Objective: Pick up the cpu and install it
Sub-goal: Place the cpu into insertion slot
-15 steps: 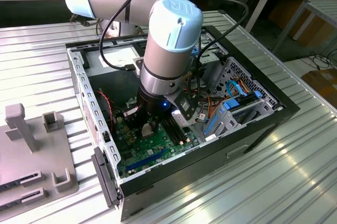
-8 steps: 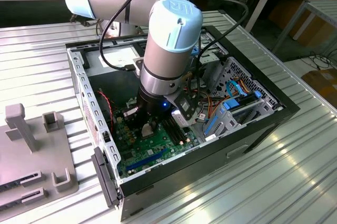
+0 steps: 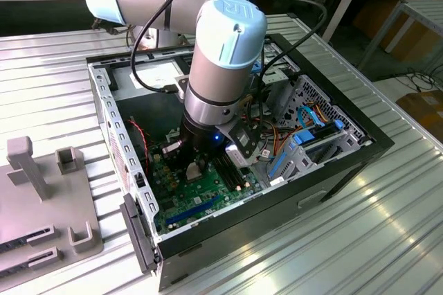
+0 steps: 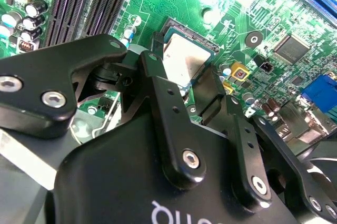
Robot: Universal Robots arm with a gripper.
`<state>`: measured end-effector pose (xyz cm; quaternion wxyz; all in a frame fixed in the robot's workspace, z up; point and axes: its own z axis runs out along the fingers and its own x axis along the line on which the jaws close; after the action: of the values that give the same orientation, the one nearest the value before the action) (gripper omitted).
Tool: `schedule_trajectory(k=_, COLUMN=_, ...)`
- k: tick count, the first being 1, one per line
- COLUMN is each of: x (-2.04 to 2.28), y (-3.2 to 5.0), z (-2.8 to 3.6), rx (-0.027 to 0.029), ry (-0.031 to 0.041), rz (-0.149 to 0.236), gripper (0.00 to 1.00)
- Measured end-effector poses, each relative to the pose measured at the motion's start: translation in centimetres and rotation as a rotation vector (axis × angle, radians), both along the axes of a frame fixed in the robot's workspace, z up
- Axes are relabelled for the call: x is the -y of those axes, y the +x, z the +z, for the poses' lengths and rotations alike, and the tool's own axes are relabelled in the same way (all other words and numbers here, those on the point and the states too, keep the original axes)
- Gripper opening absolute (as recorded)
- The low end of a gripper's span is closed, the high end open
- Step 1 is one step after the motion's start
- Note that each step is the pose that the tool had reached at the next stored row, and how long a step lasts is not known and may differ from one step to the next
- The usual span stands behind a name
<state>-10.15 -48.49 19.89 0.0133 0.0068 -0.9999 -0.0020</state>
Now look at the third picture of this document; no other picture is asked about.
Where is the silver CPU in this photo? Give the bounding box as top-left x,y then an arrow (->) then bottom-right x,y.
184,162 -> 204,182

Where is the metal socket cover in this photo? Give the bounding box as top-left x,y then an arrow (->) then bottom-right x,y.
165,128 -> 183,144

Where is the black RAM slot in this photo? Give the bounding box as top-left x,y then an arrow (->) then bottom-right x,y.
217,161 -> 240,190
224,166 -> 246,188
230,167 -> 252,187
211,156 -> 235,193

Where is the green motherboard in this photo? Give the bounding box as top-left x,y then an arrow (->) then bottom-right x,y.
147,125 -> 264,236

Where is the blue expansion slot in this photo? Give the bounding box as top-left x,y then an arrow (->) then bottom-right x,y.
165,194 -> 222,227

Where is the grey power supply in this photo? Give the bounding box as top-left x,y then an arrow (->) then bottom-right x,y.
109,59 -> 191,143

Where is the metal drive cage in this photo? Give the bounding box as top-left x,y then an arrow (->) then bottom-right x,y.
255,40 -> 302,120

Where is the hard disk in blue carrier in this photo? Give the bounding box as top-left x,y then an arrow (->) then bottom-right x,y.
291,118 -> 345,148

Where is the open black PC case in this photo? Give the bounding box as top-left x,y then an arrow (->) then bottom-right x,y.
84,33 -> 396,292

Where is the black card retention latch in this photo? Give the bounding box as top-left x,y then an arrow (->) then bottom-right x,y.
118,193 -> 163,274

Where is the grey parts rack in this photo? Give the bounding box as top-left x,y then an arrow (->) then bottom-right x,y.
0,136 -> 105,277

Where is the brown cardboard box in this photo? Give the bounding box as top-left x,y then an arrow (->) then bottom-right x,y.
396,89 -> 443,134
352,0 -> 443,64

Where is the small silver wrist camera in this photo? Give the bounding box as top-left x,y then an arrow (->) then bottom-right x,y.
161,141 -> 181,155

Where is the thick black cable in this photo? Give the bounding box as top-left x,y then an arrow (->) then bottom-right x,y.
130,0 -> 183,96
204,0 -> 329,126

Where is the red black fan wire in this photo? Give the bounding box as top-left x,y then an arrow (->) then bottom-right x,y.
127,118 -> 155,175

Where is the orange power wire bundle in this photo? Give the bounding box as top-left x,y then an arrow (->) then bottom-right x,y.
242,96 -> 302,158

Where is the blue plastic disk rail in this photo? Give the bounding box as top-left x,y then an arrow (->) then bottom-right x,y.
266,141 -> 299,182

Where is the blue flat data wire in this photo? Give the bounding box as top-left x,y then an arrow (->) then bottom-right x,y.
296,104 -> 329,130

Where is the grey metal frame table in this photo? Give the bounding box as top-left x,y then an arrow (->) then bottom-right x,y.
358,0 -> 443,71

